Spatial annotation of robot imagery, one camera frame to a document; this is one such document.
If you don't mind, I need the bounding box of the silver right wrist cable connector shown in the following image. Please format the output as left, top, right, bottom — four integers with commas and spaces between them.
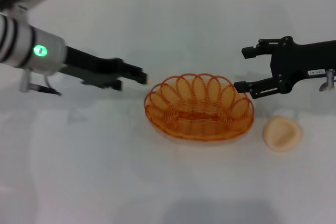
318, 68, 336, 92

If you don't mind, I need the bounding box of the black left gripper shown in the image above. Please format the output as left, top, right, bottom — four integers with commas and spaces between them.
62, 45, 148, 91

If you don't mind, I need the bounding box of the orange plastic wire basket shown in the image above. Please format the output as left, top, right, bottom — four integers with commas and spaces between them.
143, 72, 255, 141

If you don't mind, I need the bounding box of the silver wrist cable connector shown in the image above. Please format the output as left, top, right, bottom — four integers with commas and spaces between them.
318, 68, 336, 92
20, 68, 62, 97

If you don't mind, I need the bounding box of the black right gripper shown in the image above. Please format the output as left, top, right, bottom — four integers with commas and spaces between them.
234, 35, 336, 100

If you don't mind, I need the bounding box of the silver left wrist cable connector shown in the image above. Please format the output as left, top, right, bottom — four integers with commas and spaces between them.
20, 68, 62, 97

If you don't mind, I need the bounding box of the pale peach bread bun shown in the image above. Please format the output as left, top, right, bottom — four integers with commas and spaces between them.
262, 115, 303, 153

